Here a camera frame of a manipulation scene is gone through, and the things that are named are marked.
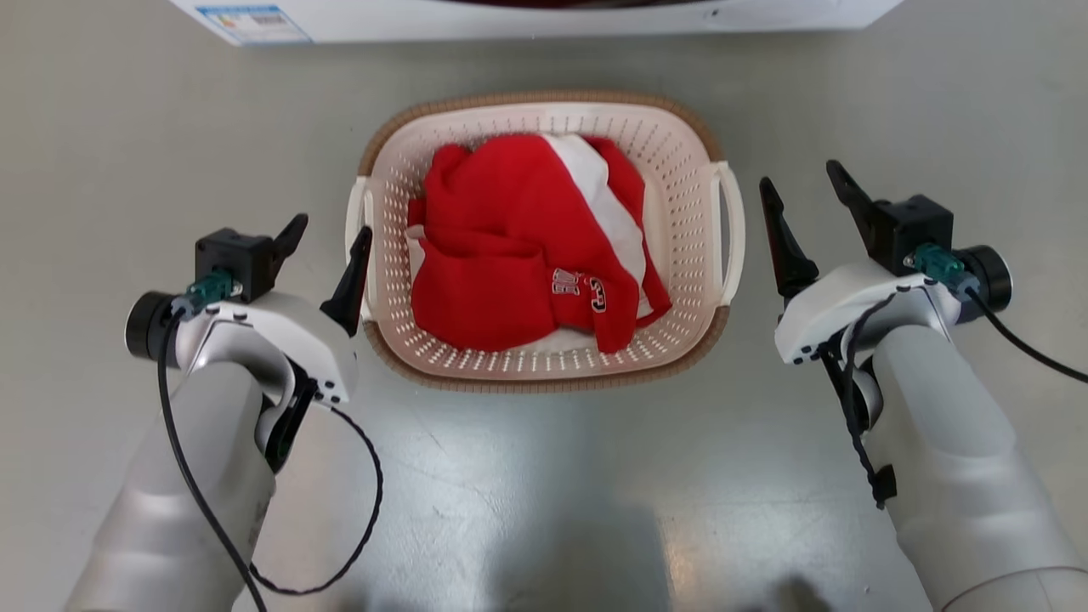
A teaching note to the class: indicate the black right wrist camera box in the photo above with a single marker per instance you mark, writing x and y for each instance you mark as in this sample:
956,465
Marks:
914,225

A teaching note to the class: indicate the red and white garment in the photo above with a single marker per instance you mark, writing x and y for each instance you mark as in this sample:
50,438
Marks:
493,255

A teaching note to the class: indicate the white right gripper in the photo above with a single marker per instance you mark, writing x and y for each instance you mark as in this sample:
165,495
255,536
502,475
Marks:
837,297

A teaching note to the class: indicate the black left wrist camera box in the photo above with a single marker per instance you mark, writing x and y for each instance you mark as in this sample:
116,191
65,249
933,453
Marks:
234,255

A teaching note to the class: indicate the cream perforated laundry basket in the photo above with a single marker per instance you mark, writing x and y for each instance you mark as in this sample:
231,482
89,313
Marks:
680,212

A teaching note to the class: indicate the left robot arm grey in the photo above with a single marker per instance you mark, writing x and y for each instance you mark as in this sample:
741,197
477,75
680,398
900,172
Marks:
170,510

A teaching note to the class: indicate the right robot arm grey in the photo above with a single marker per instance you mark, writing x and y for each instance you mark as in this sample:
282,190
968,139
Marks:
960,476

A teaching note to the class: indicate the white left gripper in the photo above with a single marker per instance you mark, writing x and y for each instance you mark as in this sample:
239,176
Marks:
289,327

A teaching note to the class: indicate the blue energy label sticker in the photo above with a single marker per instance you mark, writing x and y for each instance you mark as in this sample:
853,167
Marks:
255,24

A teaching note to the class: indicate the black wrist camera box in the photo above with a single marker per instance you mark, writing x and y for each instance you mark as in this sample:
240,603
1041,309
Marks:
914,225
234,255

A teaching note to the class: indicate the white front-load washing machine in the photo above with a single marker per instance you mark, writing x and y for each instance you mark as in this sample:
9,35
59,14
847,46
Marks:
510,25

